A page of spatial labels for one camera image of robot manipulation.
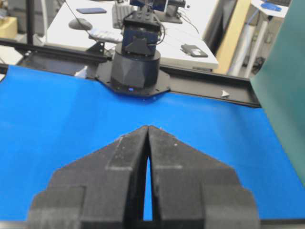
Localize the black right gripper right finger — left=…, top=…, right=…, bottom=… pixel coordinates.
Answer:
left=148, top=126, right=260, bottom=229

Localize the blue table cloth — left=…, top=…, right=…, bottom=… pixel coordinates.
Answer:
left=0, top=65, right=305, bottom=221

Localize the dark blue phone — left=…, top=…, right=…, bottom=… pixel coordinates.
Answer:
left=76, top=8, right=107, bottom=14

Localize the black aluminium frame rail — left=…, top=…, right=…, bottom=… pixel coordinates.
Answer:
left=0, top=39, right=261, bottom=107

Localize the white office desk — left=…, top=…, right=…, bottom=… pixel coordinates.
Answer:
left=47, top=0, right=219, bottom=69

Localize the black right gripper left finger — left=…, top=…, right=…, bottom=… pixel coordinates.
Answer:
left=26, top=126, right=148, bottom=229

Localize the black computer mouse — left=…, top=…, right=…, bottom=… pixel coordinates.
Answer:
left=68, top=18, right=92, bottom=31

